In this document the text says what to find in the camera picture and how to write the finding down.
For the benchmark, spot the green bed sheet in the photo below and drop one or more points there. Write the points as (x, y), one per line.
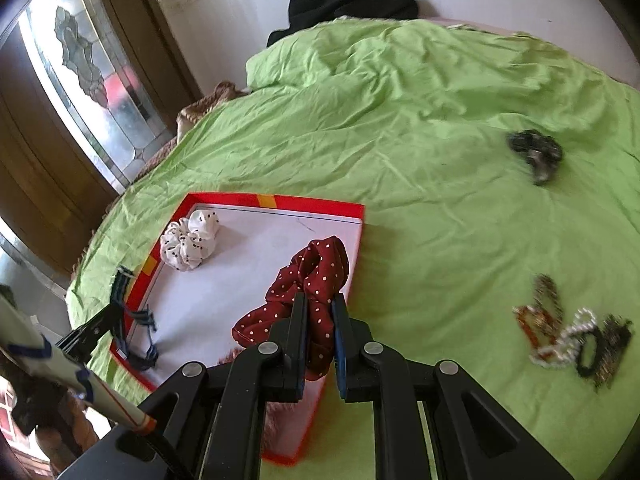
(425, 240)

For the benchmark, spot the red cardboard box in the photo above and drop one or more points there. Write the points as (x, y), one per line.
(240, 270)

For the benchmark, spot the dark patterned scrunchie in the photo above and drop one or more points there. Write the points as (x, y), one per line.
(537, 152)

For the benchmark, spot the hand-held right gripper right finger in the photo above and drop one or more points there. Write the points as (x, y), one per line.
(340, 355)

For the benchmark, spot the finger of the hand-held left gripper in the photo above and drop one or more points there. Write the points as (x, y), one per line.
(95, 325)

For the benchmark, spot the dark patterned hair accessory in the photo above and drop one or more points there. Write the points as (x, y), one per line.
(617, 340)

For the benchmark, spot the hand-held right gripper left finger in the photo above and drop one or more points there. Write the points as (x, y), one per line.
(300, 355)

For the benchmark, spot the white pole with orange tip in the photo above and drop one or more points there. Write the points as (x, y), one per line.
(50, 355)

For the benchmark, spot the black cloth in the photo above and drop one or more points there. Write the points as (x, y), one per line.
(350, 5)

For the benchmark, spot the wooden door with glass pane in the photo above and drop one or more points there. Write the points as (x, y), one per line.
(30, 160)

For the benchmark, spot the red polka-dot scrunchie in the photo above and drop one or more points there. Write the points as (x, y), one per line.
(300, 275)

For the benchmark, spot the white polka-dot scrunchie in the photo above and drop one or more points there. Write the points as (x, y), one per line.
(190, 242)

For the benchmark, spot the brown blanket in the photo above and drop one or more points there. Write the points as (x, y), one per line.
(200, 107)

